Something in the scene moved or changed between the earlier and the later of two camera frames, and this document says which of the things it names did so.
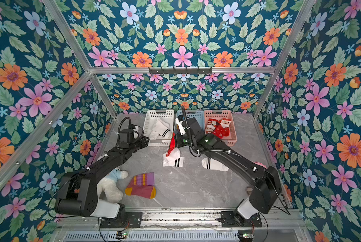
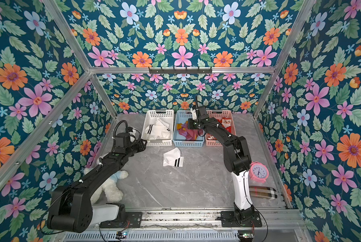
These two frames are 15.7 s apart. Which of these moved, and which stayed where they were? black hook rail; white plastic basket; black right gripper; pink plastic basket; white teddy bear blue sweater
Moved: black right gripper
Stayed: white plastic basket; white teddy bear blue sweater; pink plastic basket; black hook rail
